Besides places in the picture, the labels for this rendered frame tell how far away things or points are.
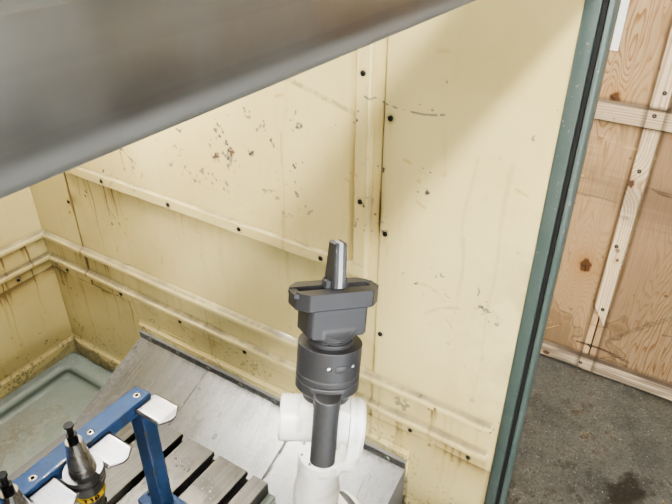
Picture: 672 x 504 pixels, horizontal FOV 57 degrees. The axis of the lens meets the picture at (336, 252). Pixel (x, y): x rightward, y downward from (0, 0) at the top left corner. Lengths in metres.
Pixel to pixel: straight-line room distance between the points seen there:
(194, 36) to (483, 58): 0.83
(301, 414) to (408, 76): 0.55
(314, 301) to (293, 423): 0.18
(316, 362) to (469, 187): 0.42
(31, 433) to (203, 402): 0.63
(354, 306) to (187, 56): 0.66
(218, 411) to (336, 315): 0.97
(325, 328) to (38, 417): 1.53
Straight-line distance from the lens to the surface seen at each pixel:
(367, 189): 1.15
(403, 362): 1.34
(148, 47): 0.17
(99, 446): 1.18
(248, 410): 1.71
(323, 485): 0.99
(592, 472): 2.82
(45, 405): 2.26
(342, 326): 0.82
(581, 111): 0.96
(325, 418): 0.83
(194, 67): 0.18
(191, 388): 1.81
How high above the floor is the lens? 2.06
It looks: 32 degrees down
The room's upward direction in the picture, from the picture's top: straight up
